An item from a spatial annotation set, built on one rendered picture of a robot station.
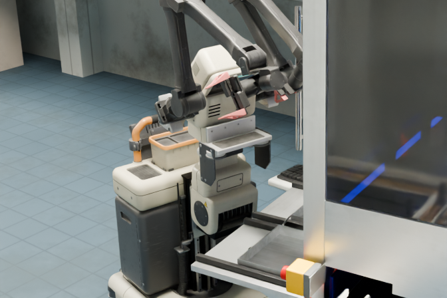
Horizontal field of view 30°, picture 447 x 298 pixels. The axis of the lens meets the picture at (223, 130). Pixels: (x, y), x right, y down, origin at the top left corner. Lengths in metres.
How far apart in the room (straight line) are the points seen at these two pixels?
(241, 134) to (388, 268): 1.12
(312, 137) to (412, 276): 0.44
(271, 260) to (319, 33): 0.83
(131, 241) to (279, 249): 1.02
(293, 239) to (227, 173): 0.59
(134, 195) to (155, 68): 4.01
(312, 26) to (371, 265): 0.65
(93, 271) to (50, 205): 0.90
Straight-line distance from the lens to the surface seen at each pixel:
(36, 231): 4.91
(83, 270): 4.44
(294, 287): 2.29
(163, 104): 3.03
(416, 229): 2.16
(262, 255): 2.65
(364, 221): 2.21
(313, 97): 2.14
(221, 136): 3.12
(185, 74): 2.88
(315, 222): 2.28
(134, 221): 3.46
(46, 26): 8.39
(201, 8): 2.70
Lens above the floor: 2.17
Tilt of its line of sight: 21 degrees down
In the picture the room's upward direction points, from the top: 2 degrees counter-clockwise
